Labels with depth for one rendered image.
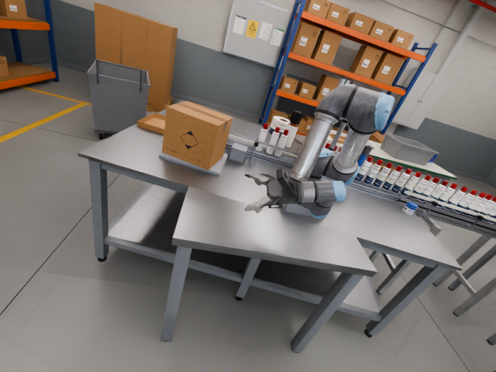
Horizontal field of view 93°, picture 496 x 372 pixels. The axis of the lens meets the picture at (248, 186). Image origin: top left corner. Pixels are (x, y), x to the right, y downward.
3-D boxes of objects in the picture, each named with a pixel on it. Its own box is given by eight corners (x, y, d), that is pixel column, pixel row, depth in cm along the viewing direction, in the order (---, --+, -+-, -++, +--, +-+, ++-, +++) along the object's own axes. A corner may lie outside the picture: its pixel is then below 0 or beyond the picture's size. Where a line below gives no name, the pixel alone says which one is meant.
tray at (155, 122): (190, 129, 187) (192, 124, 185) (178, 139, 164) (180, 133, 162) (153, 117, 186) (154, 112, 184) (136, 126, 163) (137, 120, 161)
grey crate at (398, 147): (409, 155, 352) (418, 141, 342) (429, 167, 319) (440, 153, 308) (375, 146, 338) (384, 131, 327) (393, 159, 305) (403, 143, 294)
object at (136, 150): (367, 161, 258) (369, 159, 257) (460, 271, 128) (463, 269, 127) (181, 102, 249) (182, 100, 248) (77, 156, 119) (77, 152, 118)
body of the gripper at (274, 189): (266, 209, 87) (299, 208, 87) (266, 196, 80) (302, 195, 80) (265, 192, 91) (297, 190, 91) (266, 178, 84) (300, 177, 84)
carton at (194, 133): (223, 156, 156) (232, 116, 143) (208, 170, 135) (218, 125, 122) (181, 141, 159) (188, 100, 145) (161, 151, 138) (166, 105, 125)
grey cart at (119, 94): (97, 118, 348) (94, 45, 300) (145, 124, 376) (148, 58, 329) (89, 144, 282) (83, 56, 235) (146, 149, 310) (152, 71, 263)
